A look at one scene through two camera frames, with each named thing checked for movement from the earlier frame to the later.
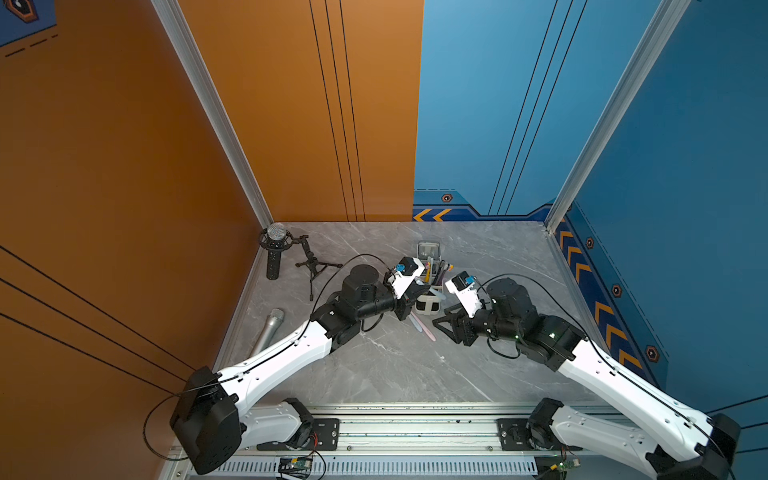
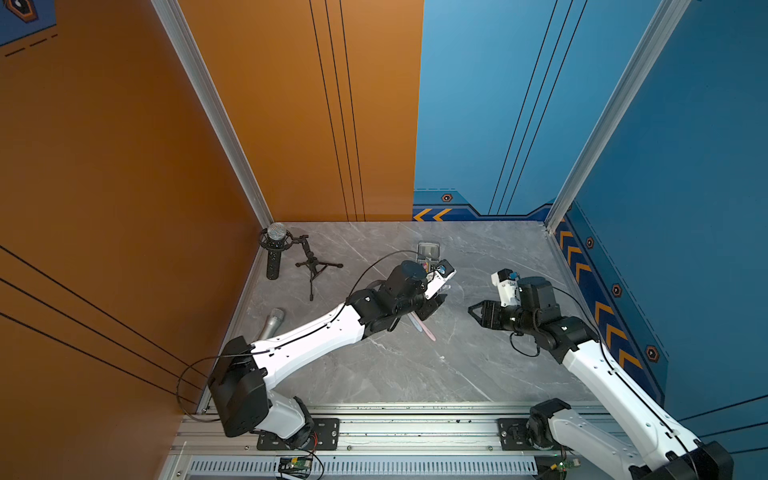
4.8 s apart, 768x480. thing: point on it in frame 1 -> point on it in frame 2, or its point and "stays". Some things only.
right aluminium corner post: (652, 42) stays
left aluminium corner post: (174, 22) stays
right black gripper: (457, 321) -> (490, 310)
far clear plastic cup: (428, 250) stays
